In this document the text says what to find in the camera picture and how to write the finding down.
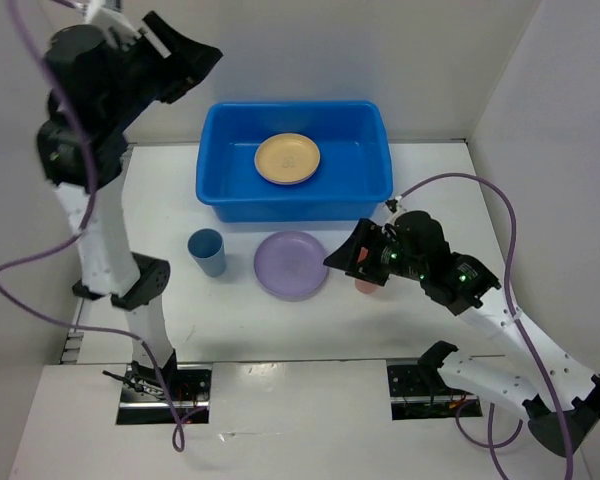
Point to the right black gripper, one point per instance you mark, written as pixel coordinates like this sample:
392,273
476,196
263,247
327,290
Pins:
367,234

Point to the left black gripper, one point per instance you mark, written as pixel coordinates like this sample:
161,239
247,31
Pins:
196,58

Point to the red plastic cup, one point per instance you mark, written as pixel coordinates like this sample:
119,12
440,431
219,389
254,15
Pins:
365,287

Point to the yellow plastic plate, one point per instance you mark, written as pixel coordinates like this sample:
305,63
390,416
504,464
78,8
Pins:
287,154

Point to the blue plastic cup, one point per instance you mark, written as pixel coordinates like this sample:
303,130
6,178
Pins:
206,247

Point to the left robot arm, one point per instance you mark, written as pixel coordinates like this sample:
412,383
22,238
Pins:
104,75

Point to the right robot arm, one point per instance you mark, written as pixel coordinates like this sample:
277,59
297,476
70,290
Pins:
558,397

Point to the blue plastic bin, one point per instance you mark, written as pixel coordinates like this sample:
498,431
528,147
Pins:
353,177

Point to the purple plastic plate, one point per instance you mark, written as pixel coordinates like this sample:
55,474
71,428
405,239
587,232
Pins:
289,265

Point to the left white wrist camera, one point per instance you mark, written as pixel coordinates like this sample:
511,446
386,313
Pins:
104,15

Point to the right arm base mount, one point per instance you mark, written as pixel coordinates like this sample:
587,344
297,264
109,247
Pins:
418,393

